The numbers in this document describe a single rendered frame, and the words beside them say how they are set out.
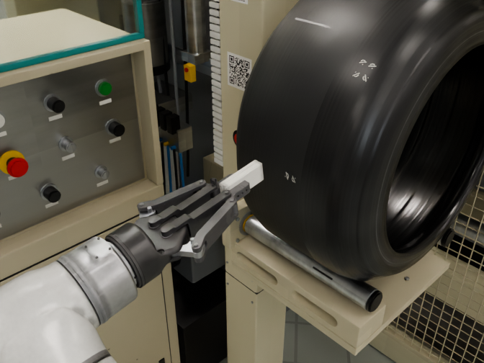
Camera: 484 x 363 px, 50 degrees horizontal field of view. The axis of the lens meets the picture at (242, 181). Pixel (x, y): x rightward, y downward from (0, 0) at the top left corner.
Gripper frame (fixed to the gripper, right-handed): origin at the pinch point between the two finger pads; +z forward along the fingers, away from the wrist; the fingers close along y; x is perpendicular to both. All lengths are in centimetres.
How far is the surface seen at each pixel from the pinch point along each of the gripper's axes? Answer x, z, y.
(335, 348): 133, 58, 28
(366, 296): 34.1, 18.3, -9.5
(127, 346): 80, -9, 50
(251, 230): 35.3, 17.5, 20.5
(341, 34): -12.6, 23.4, 1.2
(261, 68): -6.7, 16.8, 12.1
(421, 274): 49, 42, -9
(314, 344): 132, 53, 35
